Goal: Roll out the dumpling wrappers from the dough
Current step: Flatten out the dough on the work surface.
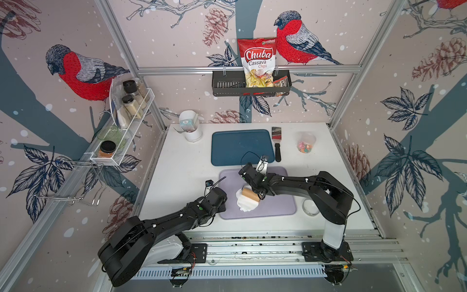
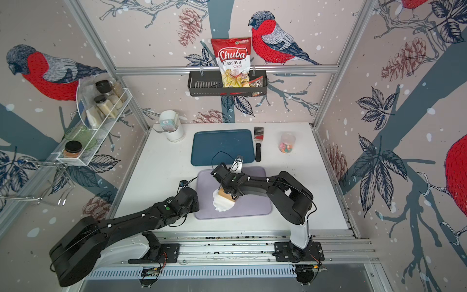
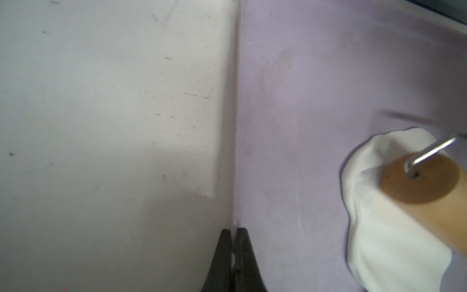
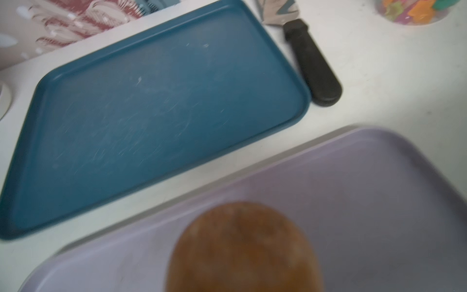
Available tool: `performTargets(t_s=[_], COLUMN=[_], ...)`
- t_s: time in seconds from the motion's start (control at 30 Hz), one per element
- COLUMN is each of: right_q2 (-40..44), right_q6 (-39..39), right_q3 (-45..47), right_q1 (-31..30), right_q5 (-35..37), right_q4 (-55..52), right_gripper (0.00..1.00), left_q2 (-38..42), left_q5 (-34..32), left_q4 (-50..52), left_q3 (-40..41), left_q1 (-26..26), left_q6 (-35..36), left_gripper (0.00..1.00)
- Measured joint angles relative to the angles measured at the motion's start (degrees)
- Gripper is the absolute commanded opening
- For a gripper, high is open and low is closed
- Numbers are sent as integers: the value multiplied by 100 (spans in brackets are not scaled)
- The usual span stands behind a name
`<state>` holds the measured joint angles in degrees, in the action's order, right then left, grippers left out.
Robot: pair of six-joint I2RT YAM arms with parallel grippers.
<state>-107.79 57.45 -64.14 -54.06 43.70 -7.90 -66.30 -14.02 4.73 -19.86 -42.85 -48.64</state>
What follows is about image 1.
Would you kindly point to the white utensil holder cup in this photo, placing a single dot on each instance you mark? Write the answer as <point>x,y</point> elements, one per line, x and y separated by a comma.
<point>193,136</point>

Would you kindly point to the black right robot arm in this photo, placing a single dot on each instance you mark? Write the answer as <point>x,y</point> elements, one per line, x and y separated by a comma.
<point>333,199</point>

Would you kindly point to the wooden rolling pin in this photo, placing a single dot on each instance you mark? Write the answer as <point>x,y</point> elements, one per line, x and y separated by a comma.
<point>248,193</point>

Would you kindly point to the teal plastic tray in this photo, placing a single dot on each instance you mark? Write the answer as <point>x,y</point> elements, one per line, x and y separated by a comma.
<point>239,147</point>

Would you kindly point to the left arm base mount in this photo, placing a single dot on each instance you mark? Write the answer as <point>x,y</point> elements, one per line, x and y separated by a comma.
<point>177,250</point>

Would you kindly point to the metal ring cutter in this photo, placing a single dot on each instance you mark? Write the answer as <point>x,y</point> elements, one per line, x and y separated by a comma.
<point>309,207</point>

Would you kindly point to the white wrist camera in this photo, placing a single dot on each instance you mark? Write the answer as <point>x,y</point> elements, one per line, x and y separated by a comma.
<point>262,165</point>
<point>209,183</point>

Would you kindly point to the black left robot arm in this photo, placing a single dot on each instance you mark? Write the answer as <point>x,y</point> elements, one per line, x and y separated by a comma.
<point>124,253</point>

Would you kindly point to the wire wall rack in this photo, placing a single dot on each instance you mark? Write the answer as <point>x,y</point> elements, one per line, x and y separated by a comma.
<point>73,182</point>

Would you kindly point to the lilac silicone mat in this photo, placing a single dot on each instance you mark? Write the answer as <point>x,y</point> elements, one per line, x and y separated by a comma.
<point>271,206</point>

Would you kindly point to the black wire wall basket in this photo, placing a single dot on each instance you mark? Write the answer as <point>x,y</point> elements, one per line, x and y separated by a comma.
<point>236,83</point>

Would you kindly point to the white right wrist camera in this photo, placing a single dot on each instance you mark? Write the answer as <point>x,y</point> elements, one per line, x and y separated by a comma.
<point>262,165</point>

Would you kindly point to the clear acrylic wall shelf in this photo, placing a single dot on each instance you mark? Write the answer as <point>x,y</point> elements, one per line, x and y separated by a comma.
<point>122,119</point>

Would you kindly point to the white dough lump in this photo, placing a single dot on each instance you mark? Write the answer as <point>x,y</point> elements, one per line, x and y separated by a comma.
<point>245,204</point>

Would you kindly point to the short brown powder jar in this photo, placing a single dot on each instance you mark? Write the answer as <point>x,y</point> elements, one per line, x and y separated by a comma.
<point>106,149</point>

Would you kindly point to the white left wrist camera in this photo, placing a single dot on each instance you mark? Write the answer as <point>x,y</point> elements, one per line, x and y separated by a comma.
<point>209,183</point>

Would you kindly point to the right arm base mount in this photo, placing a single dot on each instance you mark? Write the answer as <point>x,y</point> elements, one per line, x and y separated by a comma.
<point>337,263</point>

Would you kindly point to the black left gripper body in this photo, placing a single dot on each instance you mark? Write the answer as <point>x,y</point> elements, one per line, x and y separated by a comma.
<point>222,208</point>

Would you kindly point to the clear cup with candies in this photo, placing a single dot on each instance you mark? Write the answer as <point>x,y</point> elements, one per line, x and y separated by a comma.
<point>306,142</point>

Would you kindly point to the red Chuba chips bag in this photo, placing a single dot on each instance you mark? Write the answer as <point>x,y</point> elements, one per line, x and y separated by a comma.
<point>258,58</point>

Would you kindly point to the small dark snack packet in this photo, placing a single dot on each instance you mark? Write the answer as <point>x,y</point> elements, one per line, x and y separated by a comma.
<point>281,83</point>

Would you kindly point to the black lid spice jar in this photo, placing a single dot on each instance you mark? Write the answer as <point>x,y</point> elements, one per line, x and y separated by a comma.
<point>131,88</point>
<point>132,107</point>

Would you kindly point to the teal paper carton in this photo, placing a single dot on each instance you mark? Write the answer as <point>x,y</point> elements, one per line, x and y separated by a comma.
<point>189,125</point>

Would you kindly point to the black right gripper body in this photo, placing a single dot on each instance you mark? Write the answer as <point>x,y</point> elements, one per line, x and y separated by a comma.
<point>264,176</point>

